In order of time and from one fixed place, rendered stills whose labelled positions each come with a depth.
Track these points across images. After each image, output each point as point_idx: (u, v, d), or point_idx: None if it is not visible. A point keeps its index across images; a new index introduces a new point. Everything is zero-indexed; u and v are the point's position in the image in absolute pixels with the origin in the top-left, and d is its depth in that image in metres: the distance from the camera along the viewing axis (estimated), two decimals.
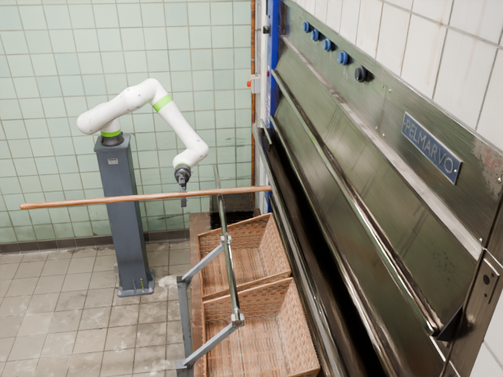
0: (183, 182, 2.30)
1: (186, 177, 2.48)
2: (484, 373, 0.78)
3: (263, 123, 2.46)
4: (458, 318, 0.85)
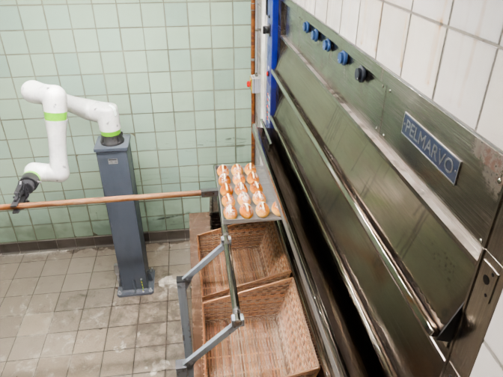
0: (14, 205, 2.21)
1: (30, 187, 2.38)
2: (484, 373, 0.78)
3: (263, 123, 2.46)
4: (458, 318, 0.85)
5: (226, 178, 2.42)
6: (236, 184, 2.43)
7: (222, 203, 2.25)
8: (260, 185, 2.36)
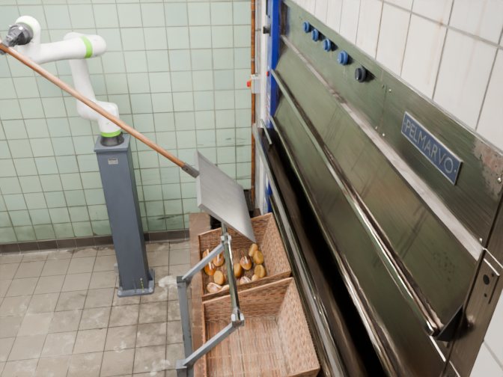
0: (6, 45, 1.83)
1: (22, 39, 2.01)
2: (484, 373, 0.78)
3: (263, 123, 2.46)
4: (458, 318, 0.85)
5: (254, 262, 2.77)
6: (244, 268, 2.73)
7: (254, 280, 2.57)
8: None
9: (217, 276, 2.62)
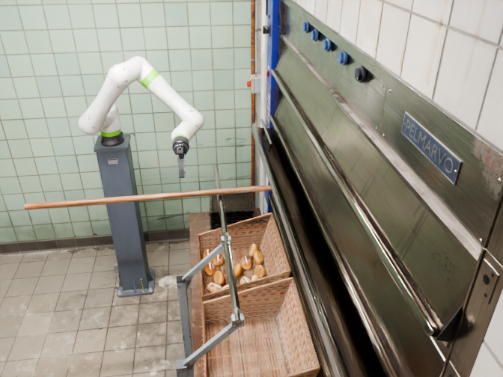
0: (180, 152, 2.27)
1: (184, 149, 2.46)
2: (484, 373, 0.78)
3: (263, 123, 2.46)
4: (458, 318, 0.85)
5: (254, 262, 2.77)
6: (244, 268, 2.73)
7: (254, 280, 2.57)
8: None
9: (217, 276, 2.62)
